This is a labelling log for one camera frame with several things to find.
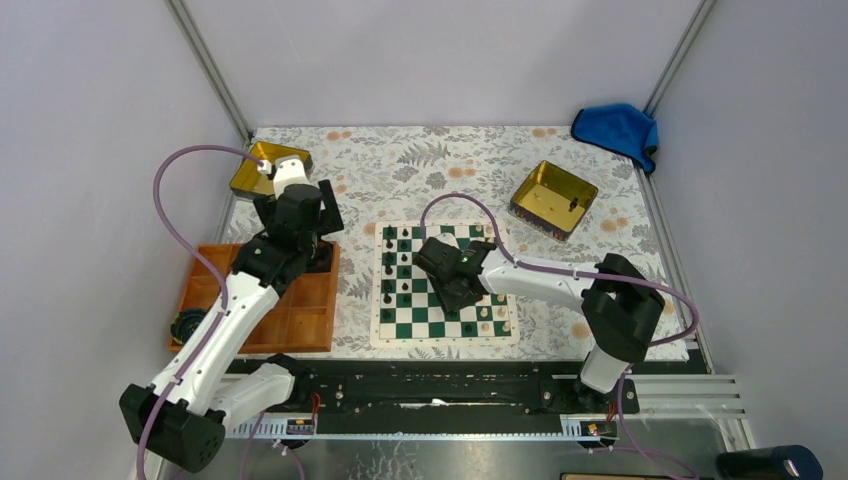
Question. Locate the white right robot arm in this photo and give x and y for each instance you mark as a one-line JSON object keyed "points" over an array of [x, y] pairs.
{"points": [[619, 305]]}

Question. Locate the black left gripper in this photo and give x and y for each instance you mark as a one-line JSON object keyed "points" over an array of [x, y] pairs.
{"points": [[330, 220]]}

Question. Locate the floral table mat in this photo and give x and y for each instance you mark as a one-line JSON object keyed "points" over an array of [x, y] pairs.
{"points": [[383, 174]]}

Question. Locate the gold tin with chess pieces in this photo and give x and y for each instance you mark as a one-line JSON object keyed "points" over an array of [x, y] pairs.
{"points": [[552, 200]]}

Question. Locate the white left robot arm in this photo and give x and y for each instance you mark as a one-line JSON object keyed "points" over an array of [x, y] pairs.
{"points": [[183, 415]]}

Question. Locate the green white chess board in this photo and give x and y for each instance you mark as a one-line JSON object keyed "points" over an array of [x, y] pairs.
{"points": [[406, 312]]}

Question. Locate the orange compartment tray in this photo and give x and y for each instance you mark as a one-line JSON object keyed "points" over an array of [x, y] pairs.
{"points": [[302, 321]]}

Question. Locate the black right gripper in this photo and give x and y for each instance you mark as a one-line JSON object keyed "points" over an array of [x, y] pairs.
{"points": [[448, 303]]}

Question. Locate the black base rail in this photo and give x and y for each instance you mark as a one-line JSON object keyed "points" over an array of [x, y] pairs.
{"points": [[536, 386]]}

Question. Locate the blue cloth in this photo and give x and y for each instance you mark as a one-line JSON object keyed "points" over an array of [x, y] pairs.
{"points": [[621, 129]]}

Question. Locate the empty gold tin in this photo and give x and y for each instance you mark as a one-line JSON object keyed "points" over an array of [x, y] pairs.
{"points": [[248, 183]]}

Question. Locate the black cylinder bottom right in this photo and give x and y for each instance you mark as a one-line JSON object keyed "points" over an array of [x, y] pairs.
{"points": [[787, 462]]}

